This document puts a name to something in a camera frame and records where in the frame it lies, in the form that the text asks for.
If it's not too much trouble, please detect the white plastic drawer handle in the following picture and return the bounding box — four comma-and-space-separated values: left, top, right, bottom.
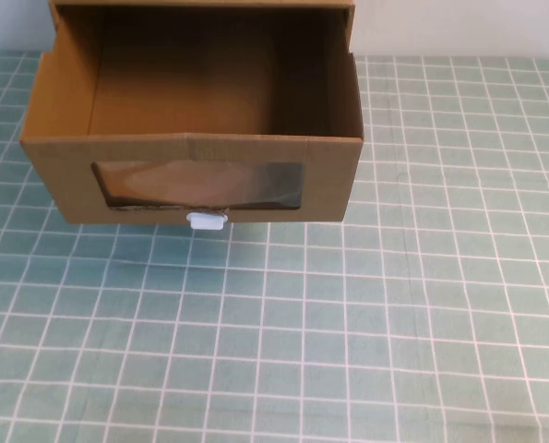
185, 211, 230, 231

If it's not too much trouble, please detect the brown cardboard shoe box drawer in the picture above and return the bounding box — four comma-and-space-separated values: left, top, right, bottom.
18, 6, 365, 227

